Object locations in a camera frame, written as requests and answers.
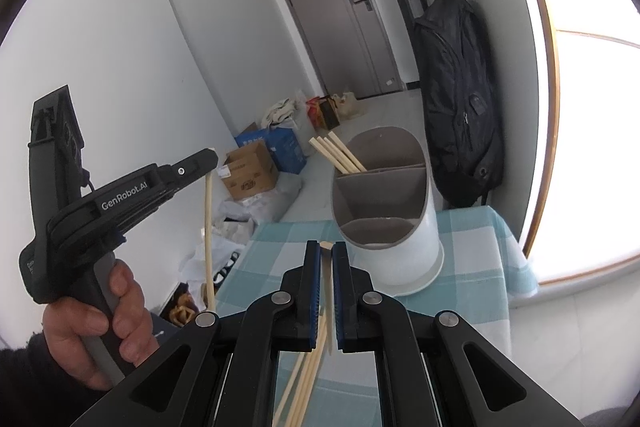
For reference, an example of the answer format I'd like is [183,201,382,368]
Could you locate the white plastic bags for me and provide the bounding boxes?
[179,172,303,310]

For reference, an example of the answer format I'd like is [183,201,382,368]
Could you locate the brown cardboard box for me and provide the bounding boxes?
[217,140,279,200]

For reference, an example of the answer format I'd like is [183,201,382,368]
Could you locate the bamboo chopstick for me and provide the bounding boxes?
[272,332,326,426]
[318,241,334,351]

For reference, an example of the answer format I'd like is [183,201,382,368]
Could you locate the black backpack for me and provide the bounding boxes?
[413,0,504,208]

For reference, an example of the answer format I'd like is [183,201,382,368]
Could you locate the blue cardboard box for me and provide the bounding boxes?
[235,127,306,174]

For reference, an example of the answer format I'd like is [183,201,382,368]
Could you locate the white grey utensil holder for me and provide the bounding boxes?
[331,127,445,296]

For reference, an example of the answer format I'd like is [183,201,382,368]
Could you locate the person's left hand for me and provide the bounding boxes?
[42,260,158,391]

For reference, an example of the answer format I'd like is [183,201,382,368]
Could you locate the yellow red bag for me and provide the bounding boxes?
[306,91,361,131]

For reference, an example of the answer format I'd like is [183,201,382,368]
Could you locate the chopsticks in holder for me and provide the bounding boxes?
[308,131,367,174]

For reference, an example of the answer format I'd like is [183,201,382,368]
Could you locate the grey door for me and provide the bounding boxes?
[286,0,402,100]

